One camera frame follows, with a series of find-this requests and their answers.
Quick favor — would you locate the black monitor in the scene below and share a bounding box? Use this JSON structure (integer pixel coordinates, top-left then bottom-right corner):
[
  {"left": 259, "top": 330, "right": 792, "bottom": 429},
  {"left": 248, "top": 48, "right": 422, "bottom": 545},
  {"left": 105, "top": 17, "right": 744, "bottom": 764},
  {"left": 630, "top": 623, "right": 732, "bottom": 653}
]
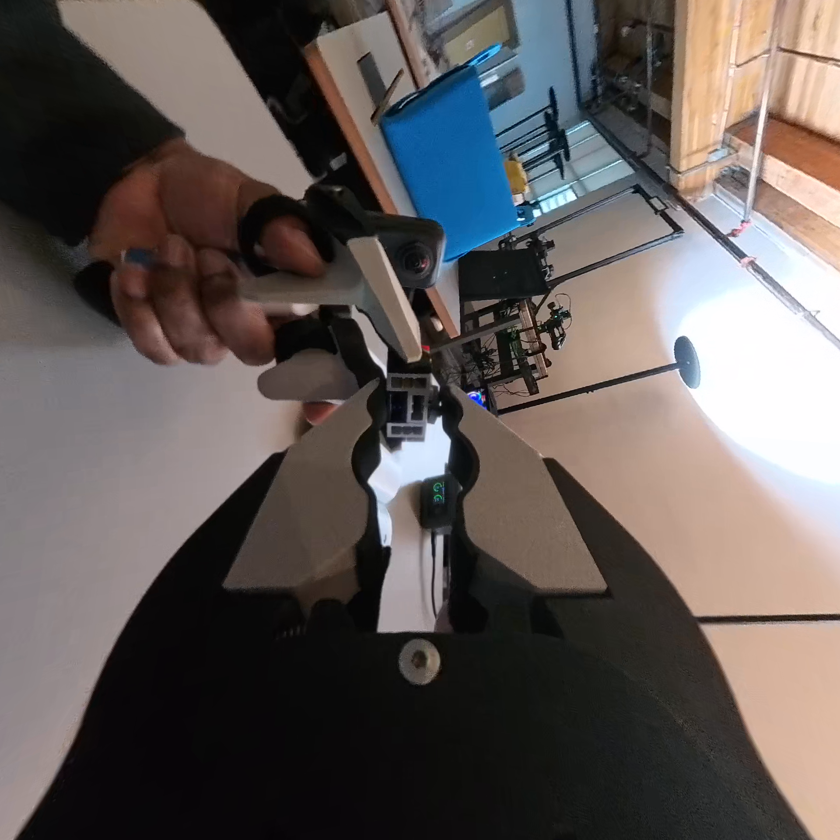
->
[{"left": 457, "top": 249, "right": 553, "bottom": 304}]

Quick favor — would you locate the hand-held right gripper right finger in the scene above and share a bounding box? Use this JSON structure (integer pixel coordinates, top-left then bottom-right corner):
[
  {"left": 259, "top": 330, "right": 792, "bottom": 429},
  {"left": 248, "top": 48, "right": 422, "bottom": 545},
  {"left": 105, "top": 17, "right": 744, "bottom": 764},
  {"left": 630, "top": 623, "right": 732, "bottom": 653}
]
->
[{"left": 440, "top": 385, "right": 609, "bottom": 632}]

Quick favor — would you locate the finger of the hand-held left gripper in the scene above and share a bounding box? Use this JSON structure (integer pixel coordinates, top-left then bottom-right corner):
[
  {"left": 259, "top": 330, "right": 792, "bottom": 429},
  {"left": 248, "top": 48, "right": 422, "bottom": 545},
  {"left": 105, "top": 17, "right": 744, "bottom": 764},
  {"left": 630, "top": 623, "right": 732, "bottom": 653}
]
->
[{"left": 346, "top": 235, "right": 424, "bottom": 364}]

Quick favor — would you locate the black metal frame stand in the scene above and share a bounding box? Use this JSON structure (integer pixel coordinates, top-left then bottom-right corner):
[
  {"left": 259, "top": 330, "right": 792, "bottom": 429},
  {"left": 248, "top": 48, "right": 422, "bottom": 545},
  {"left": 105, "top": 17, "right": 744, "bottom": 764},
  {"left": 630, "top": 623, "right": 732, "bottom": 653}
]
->
[{"left": 499, "top": 184, "right": 685, "bottom": 291}]

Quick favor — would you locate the blue felt desk divider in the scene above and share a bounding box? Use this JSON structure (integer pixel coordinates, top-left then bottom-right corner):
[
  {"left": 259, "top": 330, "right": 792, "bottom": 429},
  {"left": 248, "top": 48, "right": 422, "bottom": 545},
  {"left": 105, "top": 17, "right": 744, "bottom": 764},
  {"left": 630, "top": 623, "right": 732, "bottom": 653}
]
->
[{"left": 379, "top": 64, "right": 524, "bottom": 263}]

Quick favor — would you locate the person's left forearm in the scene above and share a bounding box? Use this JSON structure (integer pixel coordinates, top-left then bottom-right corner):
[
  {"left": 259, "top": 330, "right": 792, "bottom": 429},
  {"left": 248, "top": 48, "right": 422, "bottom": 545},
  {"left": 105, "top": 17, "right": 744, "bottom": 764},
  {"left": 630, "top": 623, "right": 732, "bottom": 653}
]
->
[{"left": 0, "top": 0, "right": 188, "bottom": 247}]

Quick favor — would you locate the row of black stools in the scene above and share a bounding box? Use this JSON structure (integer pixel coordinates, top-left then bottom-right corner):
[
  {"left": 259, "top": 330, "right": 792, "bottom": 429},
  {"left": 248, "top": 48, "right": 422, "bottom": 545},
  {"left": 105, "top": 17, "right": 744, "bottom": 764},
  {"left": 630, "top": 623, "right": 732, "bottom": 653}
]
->
[{"left": 493, "top": 85, "right": 573, "bottom": 182}]

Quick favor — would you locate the black power adapter box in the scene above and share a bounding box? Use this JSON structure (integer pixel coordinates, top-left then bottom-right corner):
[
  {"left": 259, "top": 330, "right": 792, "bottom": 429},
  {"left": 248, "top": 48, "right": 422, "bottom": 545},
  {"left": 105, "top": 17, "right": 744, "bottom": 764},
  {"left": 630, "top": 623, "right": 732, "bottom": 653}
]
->
[{"left": 420, "top": 476, "right": 462, "bottom": 530}]

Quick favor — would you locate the wooden stick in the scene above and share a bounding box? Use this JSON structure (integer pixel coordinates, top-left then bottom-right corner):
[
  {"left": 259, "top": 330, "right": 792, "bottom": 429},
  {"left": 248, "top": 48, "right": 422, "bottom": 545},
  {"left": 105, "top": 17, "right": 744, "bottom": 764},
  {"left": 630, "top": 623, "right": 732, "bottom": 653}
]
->
[{"left": 369, "top": 67, "right": 406, "bottom": 127}]

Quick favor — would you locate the brown framed picture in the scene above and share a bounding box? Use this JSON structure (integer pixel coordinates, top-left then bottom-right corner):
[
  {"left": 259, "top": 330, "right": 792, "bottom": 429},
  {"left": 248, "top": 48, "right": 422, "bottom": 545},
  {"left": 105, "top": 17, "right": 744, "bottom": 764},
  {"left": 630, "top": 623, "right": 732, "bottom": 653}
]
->
[{"left": 438, "top": 0, "right": 521, "bottom": 61}]

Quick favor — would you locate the person's left hand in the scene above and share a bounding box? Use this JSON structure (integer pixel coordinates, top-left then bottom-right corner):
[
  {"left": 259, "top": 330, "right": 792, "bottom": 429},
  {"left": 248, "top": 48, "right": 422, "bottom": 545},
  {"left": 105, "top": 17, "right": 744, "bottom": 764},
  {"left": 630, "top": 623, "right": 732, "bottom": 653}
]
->
[{"left": 87, "top": 138, "right": 337, "bottom": 368}]

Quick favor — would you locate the black cable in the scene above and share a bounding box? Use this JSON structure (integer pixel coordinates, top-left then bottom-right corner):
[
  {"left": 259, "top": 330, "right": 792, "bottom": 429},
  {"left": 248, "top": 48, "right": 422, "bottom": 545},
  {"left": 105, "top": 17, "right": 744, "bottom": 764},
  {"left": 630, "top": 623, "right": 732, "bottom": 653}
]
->
[{"left": 428, "top": 527, "right": 450, "bottom": 619}]

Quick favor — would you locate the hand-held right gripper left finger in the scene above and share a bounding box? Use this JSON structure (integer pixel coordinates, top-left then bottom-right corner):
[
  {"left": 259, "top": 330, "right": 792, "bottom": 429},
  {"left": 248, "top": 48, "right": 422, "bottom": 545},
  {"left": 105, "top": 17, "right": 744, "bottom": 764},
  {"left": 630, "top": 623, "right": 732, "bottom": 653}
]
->
[{"left": 223, "top": 379, "right": 392, "bottom": 632}]

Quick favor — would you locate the red grey brick model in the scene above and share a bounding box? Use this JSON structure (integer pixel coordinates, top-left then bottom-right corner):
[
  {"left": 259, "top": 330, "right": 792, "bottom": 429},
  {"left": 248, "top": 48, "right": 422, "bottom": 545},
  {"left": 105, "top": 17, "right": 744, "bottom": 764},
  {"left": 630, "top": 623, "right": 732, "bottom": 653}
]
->
[{"left": 384, "top": 369, "right": 441, "bottom": 442}]

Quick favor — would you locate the equipment rack with cables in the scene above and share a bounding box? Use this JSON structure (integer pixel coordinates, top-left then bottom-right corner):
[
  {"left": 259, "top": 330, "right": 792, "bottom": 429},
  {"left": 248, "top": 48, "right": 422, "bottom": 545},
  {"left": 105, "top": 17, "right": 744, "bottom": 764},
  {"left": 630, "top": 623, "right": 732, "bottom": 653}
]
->
[{"left": 459, "top": 298, "right": 551, "bottom": 399}]

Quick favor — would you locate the wooden post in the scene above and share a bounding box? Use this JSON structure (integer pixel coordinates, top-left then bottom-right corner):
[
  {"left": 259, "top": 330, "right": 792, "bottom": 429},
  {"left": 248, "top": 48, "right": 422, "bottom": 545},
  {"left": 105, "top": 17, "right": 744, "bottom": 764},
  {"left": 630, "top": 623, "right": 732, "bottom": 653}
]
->
[{"left": 668, "top": 0, "right": 744, "bottom": 193}]

